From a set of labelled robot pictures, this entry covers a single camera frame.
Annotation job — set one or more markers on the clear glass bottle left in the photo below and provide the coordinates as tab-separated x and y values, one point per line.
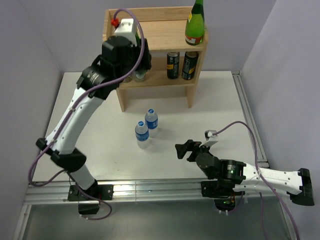
128	79

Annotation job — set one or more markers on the green glass bottle front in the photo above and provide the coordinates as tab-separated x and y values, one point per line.
137	37

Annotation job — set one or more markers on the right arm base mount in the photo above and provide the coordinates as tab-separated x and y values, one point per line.
226	199

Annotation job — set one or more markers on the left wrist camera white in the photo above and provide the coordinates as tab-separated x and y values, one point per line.
125	28

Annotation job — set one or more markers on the water bottle blue label front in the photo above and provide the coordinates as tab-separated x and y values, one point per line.
142	134

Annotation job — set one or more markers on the water bottle blue label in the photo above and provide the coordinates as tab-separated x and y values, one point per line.
142	134
152	120

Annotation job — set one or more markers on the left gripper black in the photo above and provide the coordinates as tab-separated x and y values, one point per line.
145	63

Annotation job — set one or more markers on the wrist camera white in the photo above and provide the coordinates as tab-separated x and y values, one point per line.
211	138
125	28

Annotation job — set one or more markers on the dark beverage can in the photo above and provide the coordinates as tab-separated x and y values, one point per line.
189	65
172	66

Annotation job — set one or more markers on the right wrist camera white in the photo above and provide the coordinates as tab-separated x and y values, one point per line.
211	138

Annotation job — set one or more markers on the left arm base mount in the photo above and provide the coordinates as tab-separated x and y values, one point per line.
102	192

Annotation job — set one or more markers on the wooden two-tier shelf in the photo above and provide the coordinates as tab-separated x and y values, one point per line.
164	29

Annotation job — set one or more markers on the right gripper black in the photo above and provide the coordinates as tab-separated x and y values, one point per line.
189	145

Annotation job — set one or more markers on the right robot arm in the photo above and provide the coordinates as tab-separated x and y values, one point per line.
227	177

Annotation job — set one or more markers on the clear glass bottle right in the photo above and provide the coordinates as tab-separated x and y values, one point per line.
139	76

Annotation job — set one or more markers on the clear glass bottle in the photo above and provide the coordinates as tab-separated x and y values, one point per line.
128	79
139	76

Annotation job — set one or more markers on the aluminium front rail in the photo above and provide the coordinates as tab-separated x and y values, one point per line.
123	191

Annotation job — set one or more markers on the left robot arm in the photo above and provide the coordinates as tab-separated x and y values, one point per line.
92	89

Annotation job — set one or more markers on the water bottle blue label rear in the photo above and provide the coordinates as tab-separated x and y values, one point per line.
152	120

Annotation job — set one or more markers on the green glass bottle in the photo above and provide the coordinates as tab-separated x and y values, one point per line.
137	37
195	24

